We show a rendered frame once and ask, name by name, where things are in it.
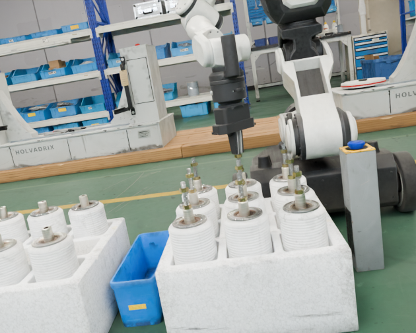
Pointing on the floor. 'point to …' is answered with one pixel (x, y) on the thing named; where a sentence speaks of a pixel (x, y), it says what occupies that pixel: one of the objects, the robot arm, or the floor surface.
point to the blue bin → (140, 281)
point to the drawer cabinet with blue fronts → (359, 48)
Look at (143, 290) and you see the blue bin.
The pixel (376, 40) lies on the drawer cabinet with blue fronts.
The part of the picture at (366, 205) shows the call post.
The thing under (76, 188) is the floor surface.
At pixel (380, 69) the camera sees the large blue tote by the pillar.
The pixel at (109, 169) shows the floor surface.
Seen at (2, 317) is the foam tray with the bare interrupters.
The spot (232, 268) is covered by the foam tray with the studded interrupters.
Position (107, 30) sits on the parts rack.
